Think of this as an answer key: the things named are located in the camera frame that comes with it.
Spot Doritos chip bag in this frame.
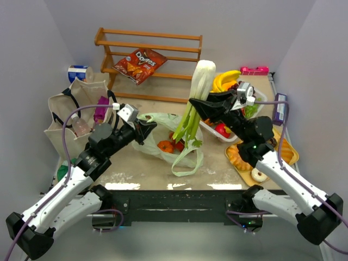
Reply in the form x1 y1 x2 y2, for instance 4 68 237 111
113 48 167 85

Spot purple box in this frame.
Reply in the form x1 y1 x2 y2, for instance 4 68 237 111
272 93 288 126

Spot yellow bread tray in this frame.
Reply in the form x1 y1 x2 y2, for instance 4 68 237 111
225 138 299 187

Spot clear plastic water bottle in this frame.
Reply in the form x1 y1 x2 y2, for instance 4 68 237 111
71 113 91 137

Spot pink box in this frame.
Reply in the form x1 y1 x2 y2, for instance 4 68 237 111
240 66 269 76

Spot purple snack bag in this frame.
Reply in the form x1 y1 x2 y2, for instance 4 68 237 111
93 96 109 124

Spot blue white can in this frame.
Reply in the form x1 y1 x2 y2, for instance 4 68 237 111
67 65 94 83

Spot red apple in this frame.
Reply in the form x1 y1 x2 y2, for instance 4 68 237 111
215 123 232 138

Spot red cherries pile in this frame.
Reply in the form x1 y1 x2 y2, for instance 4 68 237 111
169 132 185 152

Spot green celery stalk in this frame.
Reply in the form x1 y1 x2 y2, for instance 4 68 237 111
172 60 216 147

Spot white fruit tray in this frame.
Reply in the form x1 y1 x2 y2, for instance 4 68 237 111
200 88 268 144

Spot small orange pumpkin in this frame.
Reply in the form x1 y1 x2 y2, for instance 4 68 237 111
157 140 174 154

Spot beige canvas tote bag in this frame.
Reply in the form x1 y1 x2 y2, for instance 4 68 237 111
44 79 117 159

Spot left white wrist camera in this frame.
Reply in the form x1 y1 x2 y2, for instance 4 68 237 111
112 103 139 125

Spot white glazed donut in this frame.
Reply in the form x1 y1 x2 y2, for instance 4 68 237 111
251 168 268 183

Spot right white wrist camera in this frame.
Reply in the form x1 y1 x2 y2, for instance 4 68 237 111
235 81 256 108

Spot green grapes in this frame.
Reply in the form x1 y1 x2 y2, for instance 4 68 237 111
244 104 258 119

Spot bundt cake ring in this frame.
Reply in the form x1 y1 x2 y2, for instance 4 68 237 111
226 144 253 172

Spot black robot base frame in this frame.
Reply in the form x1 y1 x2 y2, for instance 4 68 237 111
78 186 272 234

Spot golden croissant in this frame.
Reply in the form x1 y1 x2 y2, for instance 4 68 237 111
281 139 294 165

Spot light green plastic bag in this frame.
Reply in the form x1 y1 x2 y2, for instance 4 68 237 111
132 113 204 177

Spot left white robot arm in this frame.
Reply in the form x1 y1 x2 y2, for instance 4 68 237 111
5 119 157 260

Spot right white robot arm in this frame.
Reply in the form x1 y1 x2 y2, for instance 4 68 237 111
189 90 347 245

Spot dark red grapes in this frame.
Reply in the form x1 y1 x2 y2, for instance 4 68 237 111
228 81 256 96

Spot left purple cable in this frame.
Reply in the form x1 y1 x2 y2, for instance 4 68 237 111
2 103 120 261

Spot yellow banana bunch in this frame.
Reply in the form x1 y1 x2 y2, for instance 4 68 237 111
211 70 241 93

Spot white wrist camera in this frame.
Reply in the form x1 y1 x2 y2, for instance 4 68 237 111
112 103 139 125
235 81 256 108

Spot chocolate donut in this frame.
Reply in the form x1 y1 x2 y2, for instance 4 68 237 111
267 138 277 148

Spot wooden shelf rack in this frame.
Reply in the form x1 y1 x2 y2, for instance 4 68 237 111
94 27 203 90

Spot green cloth bundle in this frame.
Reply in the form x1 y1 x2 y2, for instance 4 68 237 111
57 158 77 182

